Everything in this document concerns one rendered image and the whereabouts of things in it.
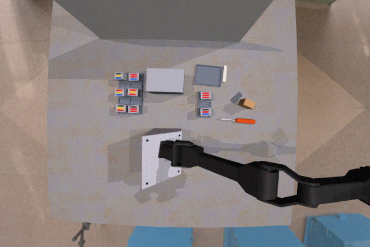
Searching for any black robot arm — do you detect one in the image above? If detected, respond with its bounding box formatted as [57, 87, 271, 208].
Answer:
[158, 140, 370, 208]

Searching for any orange-handled screwdriver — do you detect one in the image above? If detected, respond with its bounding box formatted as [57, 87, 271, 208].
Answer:
[220, 118, 256, 124]

